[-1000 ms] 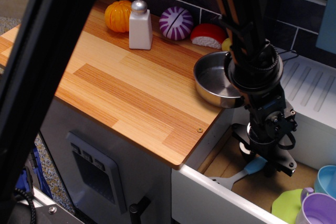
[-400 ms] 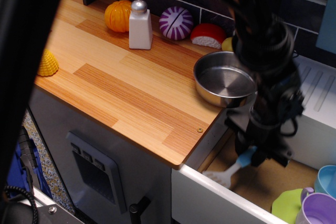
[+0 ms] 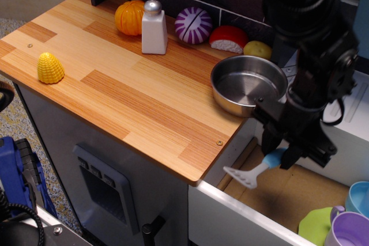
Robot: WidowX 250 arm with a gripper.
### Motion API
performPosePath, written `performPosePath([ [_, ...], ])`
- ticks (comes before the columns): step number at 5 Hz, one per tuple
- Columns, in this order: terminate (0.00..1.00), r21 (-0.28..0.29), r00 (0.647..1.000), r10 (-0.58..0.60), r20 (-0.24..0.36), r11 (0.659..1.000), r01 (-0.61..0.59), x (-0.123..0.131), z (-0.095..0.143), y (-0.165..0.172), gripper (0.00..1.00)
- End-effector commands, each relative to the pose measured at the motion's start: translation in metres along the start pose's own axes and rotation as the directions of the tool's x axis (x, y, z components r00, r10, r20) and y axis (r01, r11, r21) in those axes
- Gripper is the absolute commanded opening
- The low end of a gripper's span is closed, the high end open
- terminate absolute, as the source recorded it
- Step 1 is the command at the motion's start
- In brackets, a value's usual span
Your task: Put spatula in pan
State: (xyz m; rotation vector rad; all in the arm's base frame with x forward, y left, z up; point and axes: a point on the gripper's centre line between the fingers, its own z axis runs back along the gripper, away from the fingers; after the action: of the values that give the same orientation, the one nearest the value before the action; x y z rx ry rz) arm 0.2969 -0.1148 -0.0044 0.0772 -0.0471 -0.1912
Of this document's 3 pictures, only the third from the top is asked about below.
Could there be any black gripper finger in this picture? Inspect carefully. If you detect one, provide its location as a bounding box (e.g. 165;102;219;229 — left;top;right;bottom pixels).
280;143;303;170
261;124;283;155

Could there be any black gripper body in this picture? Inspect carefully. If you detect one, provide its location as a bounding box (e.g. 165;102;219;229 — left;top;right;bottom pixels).
253;98;337;168

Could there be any blue handled grey spatula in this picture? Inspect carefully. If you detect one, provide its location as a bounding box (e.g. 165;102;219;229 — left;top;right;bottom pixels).
223;147;287;189

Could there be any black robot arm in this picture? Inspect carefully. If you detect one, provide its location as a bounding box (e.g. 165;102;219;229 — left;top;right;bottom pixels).
253;0;359;169

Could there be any stainless steel pan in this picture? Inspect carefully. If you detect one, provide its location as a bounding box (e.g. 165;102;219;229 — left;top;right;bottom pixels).
210;55;288;118

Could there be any green plastic plate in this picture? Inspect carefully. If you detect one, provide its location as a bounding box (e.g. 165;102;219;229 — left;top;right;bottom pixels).
298;207;332;246

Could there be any light blue plastic cup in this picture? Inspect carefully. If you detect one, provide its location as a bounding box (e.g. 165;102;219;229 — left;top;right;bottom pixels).
345;181;368;217

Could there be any white toy sink basin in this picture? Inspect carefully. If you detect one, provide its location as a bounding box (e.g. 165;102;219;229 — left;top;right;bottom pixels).
189;113;368;245

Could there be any yellow toy potato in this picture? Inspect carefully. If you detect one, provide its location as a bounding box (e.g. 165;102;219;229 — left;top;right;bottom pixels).
243;40;272;60

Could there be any purple plastic cup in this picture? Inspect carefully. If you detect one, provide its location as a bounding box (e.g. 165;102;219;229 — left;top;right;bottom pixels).
324;206;368;246

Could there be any red white toy cheese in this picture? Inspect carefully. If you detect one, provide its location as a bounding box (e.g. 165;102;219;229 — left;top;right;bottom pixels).
209;25;249;54

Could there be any purple striped toy onion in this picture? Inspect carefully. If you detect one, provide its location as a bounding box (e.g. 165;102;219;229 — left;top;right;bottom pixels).
175;7;213;44

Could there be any white salt shaker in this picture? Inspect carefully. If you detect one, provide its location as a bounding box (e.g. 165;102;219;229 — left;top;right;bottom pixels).
141;0;168;55

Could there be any grey toy dishwasher door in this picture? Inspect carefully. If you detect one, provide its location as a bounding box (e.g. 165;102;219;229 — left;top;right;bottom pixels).
73;145;139;237

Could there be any orange toy pumpkin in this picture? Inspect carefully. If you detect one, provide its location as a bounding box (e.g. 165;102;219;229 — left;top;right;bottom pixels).
115;0;144;36

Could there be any yellow toy corn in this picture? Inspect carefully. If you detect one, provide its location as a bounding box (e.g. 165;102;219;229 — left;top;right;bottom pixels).
36;52;65;84

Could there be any blue black clamp tool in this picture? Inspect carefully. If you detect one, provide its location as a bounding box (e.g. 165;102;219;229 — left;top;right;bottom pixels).
1;137;57;217

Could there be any black door handle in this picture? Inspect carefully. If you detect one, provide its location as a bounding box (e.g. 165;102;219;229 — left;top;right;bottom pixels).
141;215;165;246

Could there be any black braided cable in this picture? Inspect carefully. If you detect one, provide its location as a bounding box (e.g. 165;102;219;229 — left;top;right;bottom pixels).
0;188;46;246

